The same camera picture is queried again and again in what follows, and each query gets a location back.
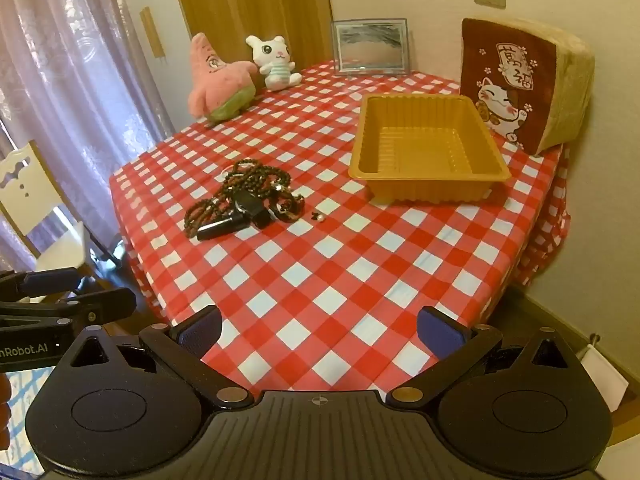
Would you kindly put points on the white chair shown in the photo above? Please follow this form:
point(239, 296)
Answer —
point(30, 200)

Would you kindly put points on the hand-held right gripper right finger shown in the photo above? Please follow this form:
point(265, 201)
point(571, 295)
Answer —
point(441, 332)

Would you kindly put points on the tangle of brown bead strands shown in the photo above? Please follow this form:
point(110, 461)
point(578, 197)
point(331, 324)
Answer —
point(262, 172)

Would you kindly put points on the person's left hand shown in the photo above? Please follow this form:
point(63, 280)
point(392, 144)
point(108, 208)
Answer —
point(4, 410)

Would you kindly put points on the sheer white curtain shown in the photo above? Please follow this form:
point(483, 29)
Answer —
point(65, 85)

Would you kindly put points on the silver picture frame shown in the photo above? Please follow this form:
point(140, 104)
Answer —
point(370, 47)

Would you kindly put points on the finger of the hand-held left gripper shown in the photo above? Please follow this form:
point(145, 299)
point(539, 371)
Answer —
point(95, 305)
point(47, 282)

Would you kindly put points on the pink starfish plush toy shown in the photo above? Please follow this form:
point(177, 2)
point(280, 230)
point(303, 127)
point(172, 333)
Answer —
point(220, 80)

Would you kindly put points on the wooden door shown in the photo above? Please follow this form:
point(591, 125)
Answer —
point(250, 5)

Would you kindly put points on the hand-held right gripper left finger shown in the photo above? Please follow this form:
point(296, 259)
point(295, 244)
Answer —
point(199, 334)

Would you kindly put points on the white bag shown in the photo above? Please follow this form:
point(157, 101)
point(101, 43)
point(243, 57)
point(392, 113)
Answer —
point(605, 375)

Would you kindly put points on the red white checked tablecloth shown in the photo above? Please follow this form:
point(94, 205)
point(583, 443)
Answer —
point(320, 270)

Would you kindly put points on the blue white patterned cloth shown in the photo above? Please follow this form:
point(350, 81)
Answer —
point(30, 390)

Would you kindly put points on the black band wristwatch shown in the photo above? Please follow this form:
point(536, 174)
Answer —
point(215, 230)

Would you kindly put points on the yellow plastic tray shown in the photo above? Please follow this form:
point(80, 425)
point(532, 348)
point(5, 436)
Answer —
point(425, 160)

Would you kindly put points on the small stud earrings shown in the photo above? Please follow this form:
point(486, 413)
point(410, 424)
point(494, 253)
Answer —
point(318, 216)

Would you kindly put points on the white rabbit plush toy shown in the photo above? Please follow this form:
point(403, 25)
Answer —
point(272, 62)

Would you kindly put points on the cat print cushion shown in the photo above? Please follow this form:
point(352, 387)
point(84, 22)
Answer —
point(510, 85)

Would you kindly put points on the wooden wall strip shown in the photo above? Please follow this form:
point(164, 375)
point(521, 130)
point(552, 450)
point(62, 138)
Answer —
point(152, 32)

